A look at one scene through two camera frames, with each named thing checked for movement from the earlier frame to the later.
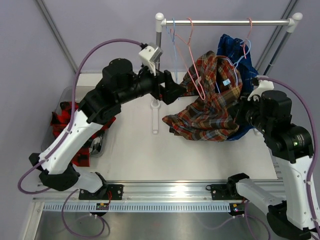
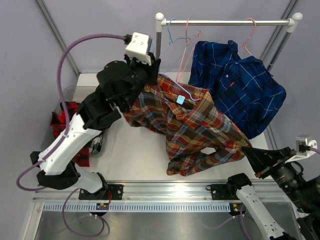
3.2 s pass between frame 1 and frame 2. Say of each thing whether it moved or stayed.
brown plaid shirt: moved
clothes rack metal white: stayed
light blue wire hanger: moved
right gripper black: moved
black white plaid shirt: stayed
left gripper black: moved
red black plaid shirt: stayed
